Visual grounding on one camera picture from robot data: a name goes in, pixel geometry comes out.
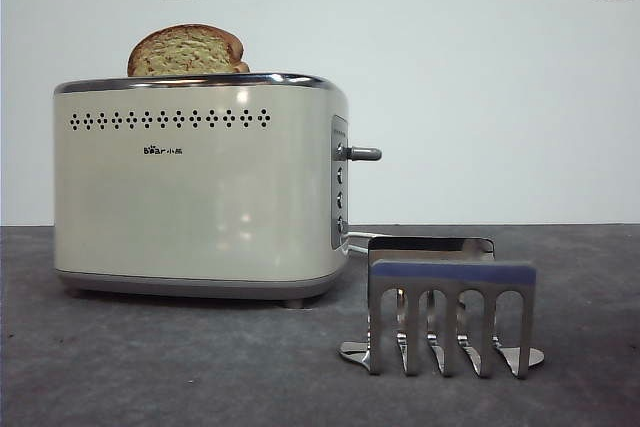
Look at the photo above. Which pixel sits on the stainless steel toast rack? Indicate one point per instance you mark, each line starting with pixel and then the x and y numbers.
pixel 450 274

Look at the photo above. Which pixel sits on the grey toaster lever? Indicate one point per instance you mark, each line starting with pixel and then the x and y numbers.
pixel 366 153

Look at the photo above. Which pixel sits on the brown-crusted bread slice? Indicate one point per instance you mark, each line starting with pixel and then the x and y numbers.
pixel 186 53

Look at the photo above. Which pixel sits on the cream two-slot toaster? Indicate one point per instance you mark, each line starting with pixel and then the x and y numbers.
pixel 190 197

